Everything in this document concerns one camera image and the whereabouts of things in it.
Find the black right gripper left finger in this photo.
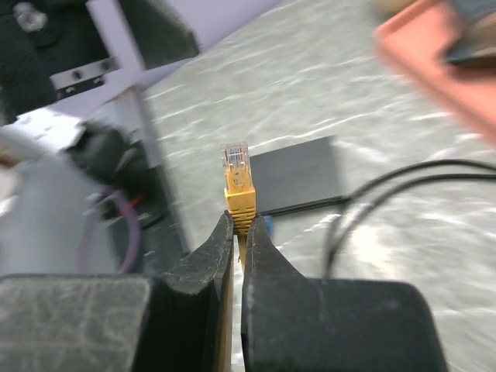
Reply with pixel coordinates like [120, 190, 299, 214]
[149, 212, 233, 371]

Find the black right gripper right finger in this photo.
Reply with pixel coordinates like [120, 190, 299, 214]
[241, 217, 448, 372]

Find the yellow ethernet cable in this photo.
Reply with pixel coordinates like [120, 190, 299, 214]
[219, 142, 258, 372]

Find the black network switch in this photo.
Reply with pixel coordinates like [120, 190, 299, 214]
[250, 136, 345, 215]

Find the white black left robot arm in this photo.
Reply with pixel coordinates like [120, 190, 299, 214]
[1, 92, 184, 275]

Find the salmon pink tray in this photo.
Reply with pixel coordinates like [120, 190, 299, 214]
[374, 1, 495, 144]

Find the blue star-shaped dish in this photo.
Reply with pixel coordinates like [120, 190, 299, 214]
[443, 0, 495, 69]

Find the black coaxial cable bundle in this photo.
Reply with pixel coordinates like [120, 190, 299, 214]
[325, 159, 496, 278]

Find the aluminium frame rail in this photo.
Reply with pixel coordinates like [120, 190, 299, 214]
[48, 0, 195, 249]

